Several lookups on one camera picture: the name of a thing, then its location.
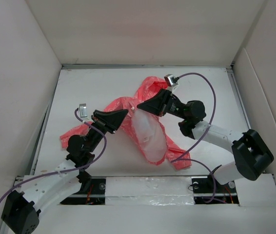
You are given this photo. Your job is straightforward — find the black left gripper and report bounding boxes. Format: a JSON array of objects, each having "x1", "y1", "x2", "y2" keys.
[{"x1": 86, "y1": 109, "x2": 128, "y2": 153}]

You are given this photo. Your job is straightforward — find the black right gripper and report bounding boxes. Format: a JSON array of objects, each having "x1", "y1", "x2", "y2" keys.
[{"x1": 137, "y1": 88, "x2": 188, "y2": 120}]

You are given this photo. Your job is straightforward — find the pink printed hooded jacket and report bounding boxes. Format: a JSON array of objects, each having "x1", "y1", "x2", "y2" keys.
[{"x1": 59, "y1": 76, "x2": 192, "y2": 171}]

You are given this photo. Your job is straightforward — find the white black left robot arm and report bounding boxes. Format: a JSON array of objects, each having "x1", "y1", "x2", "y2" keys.
[{"x1": 1, "y1": 109, "x2": 128, "y2": 234}]

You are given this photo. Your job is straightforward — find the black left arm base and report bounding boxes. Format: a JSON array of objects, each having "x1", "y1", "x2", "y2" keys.
[{"x1": 60, "y1": 171, "x2": 106, "y2": 205}]

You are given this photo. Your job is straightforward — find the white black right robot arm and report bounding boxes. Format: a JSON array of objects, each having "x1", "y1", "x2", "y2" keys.
[{"x1": 137, "y1": 89, "x2": 274, "y2": 192}]

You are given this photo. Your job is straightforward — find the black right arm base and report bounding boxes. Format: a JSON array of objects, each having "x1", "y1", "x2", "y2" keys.
[{"x1": 188, "y1": 176, "x2": 239, "y2": 205}]

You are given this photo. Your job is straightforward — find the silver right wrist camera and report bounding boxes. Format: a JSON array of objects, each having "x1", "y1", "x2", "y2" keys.
[{"x1": 164, "y1": 74, "x2": 179, "y2": 88}]

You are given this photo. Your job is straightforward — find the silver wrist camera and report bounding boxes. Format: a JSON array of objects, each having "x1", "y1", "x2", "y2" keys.
[
  {"x1": 164, "y1": 74, "x2": 179, "y2": 88},
  {"x1": 79, "y1": 103, "x2": 88, "y2": 119}
]

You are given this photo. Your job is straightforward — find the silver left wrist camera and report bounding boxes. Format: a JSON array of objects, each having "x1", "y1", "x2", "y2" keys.
[{"x1": 79, "y1": 103, "x2": 88, "y2": 119}]

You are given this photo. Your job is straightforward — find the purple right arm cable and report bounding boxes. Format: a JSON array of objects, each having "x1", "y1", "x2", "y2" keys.
[{"x1": 171, "y1": 72, "x2": 224, "y2": 204}]

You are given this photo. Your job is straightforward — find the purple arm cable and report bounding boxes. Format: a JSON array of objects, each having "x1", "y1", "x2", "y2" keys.
[
  {"x1": 0, "y1": 108, "x2": 109, "y2": 234},
  {"x1": 171, "y1": 72, "x2": 224, "y2": 204}
]

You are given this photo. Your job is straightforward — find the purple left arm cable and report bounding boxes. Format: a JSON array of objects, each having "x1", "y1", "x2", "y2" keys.
[{"x1": 0, "y1": 108, "x2": 109, "y2": 234}]

